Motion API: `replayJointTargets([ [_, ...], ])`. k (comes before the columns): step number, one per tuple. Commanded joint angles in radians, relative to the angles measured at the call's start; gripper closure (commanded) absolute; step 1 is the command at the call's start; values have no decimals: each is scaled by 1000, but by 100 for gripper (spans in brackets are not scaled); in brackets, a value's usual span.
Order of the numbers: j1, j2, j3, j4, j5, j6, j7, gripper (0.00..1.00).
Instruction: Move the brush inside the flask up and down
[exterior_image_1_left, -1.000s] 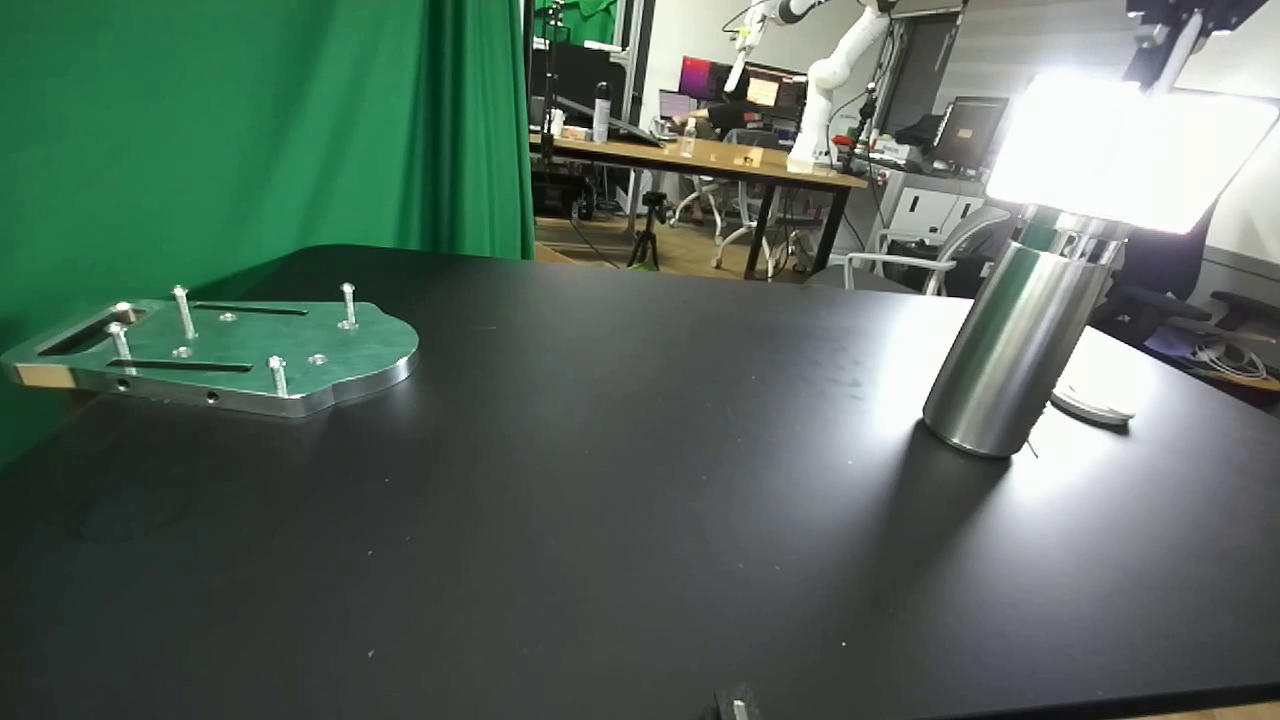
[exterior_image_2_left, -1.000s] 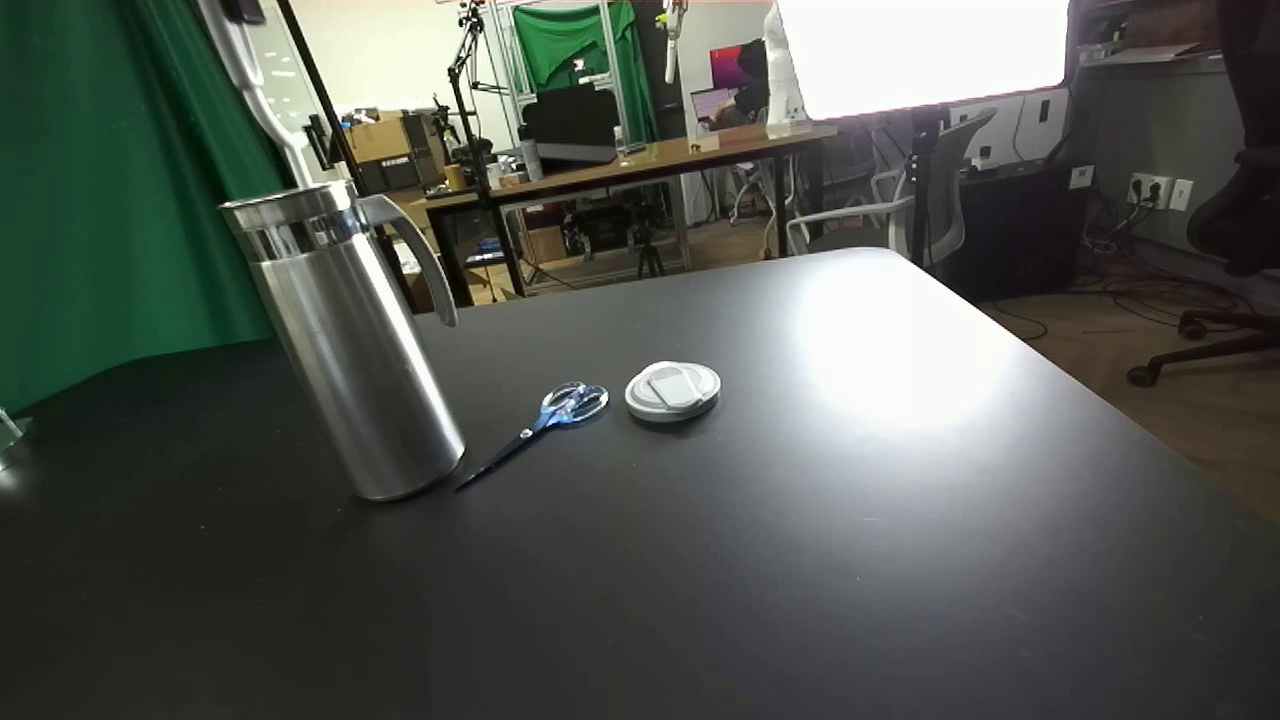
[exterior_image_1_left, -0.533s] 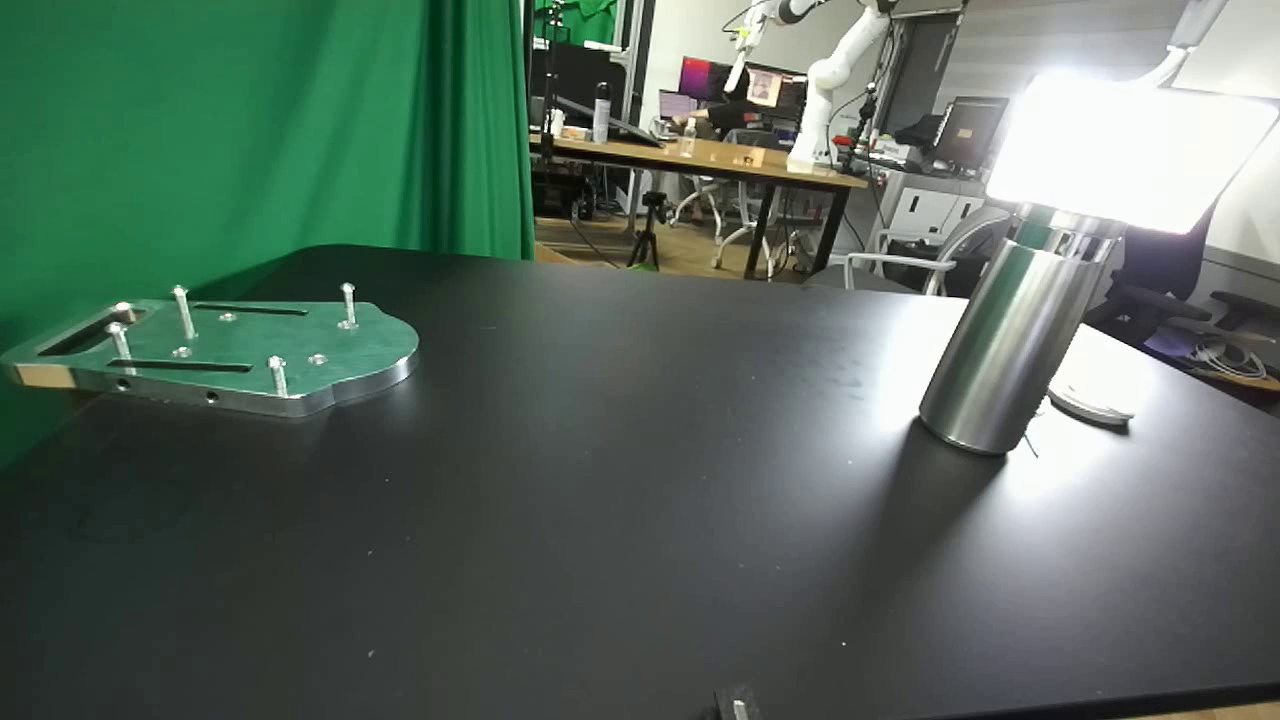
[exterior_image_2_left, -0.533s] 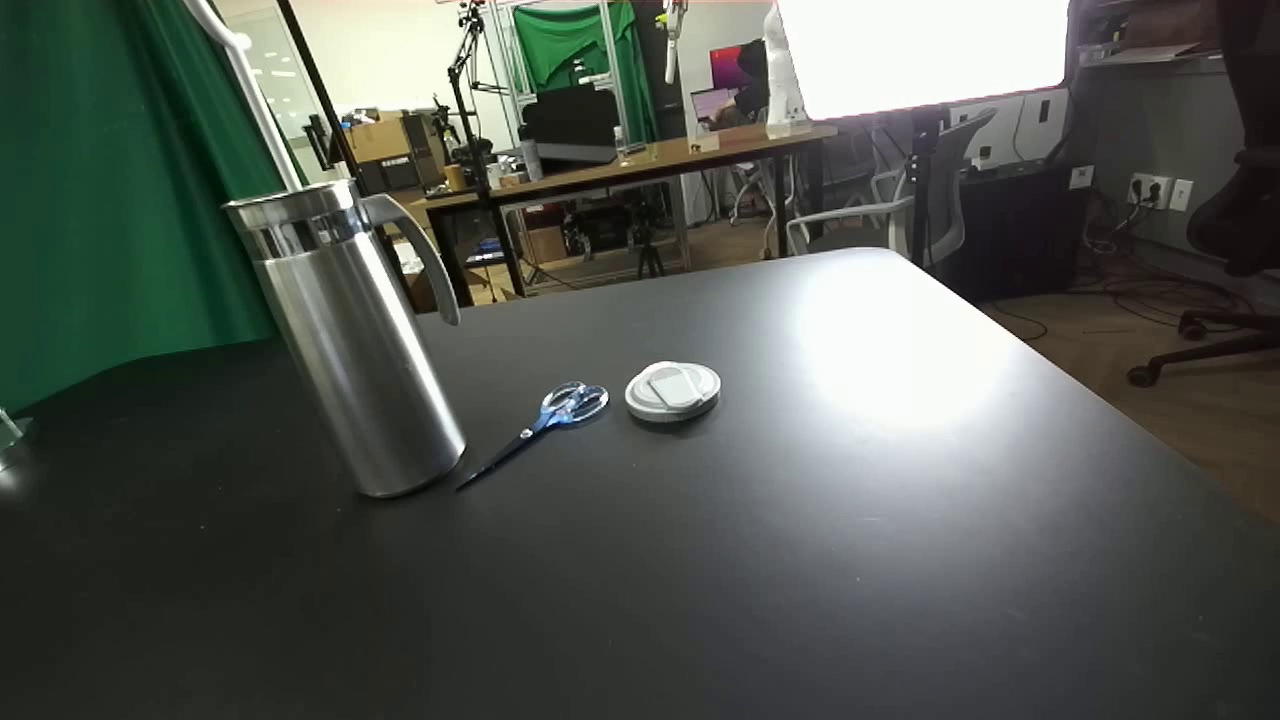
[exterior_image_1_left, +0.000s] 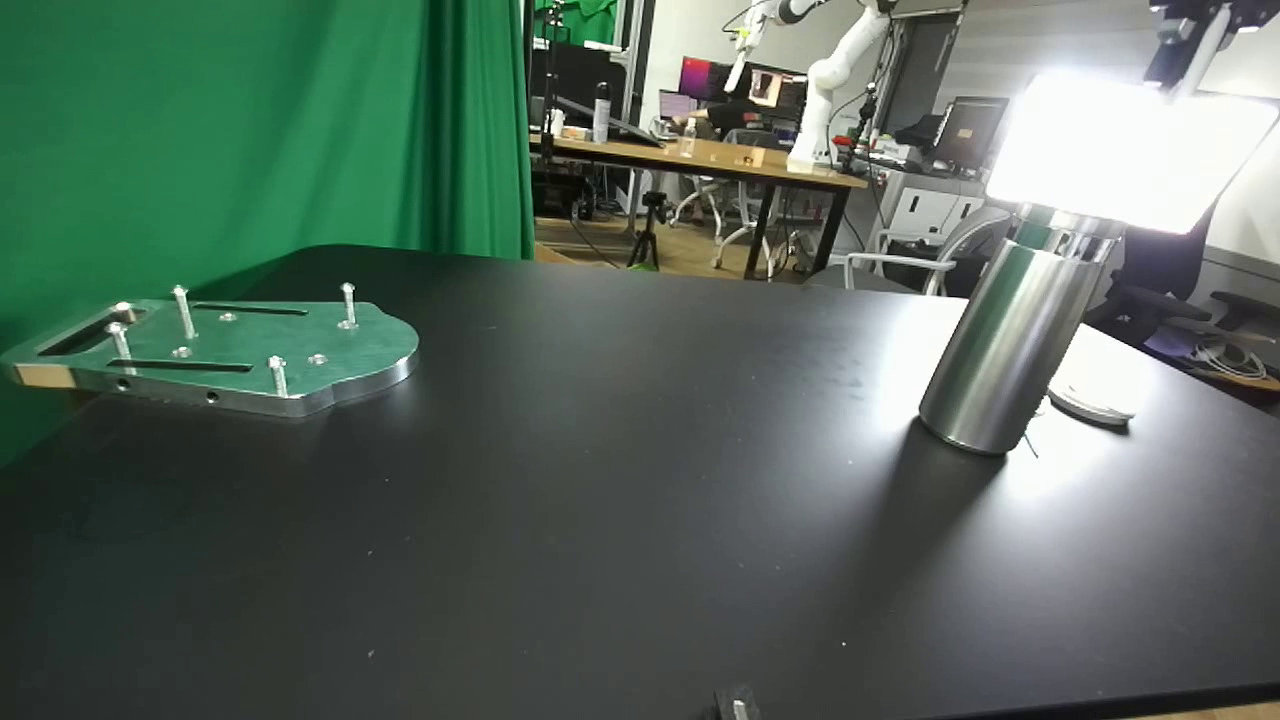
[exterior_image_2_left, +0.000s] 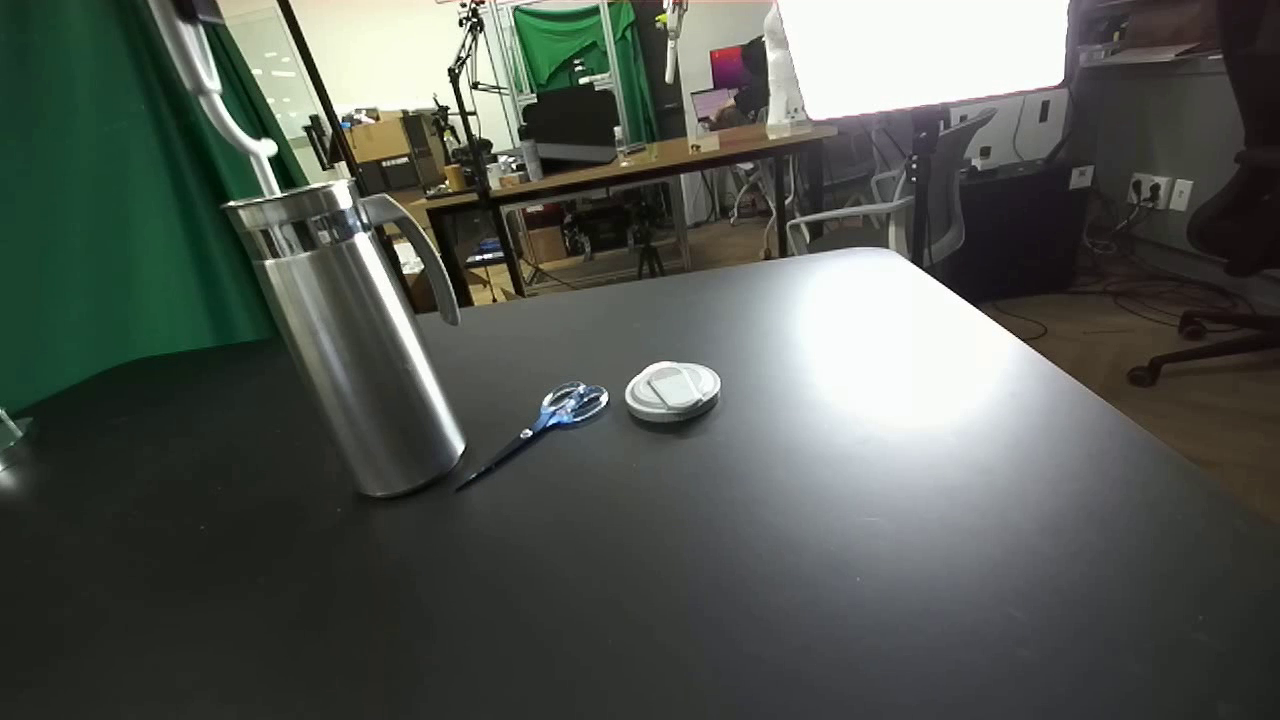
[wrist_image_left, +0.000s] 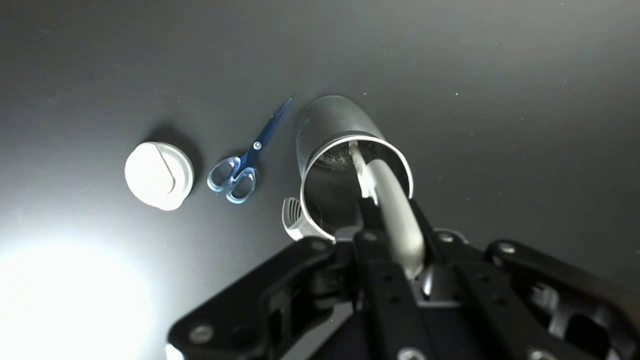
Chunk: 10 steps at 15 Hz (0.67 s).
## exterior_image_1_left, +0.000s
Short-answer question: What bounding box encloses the green backdrop curtain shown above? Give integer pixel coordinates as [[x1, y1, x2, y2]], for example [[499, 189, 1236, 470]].
[[0, 0, 538, 471]]

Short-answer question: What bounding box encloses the wooden desk with black legs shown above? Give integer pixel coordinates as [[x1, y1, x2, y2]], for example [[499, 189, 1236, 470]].
[[534, 128, 872, 285]]

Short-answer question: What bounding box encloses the stainless steel flask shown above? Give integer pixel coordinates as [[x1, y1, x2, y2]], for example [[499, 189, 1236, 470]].
[[916, 204, 1128, 460]]

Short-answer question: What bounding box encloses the small black tripod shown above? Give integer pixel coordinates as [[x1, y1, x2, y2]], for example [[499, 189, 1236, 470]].
[[624, 189, 672, 271]]

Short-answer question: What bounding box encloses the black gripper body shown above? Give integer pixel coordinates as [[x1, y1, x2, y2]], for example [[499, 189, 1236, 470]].
[[1143, 0, 1280, 56]]

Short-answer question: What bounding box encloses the open black laptop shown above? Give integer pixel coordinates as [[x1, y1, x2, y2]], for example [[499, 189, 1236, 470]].
[[933, 94, 1013, 175]]

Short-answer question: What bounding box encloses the black computer monitor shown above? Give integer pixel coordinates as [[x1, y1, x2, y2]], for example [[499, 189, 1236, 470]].
[[527, 42, 633, 131]]

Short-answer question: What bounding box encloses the monitor with pink screen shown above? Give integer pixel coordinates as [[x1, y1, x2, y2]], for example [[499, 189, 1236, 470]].
[[677, 54, 732, 99]]

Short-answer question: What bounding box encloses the bright studio light panel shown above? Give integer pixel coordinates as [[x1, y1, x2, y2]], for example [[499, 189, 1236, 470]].
[[981, 66, 1280, 241]]

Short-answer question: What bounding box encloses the white drawer cabinet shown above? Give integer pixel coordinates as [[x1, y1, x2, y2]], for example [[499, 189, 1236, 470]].
[[872, 174, 996, 265]]

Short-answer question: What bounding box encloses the grey office chair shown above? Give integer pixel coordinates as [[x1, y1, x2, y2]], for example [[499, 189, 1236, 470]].
[[838, 212, 1031, 298]]

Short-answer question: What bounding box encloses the aluminium mounting plate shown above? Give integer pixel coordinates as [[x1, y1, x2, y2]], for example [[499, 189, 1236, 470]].
[[0, 280, 423, 424]]

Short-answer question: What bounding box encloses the white round flask lid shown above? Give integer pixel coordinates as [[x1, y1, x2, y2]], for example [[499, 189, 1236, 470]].
[[1045, 383, 1137, 431]]

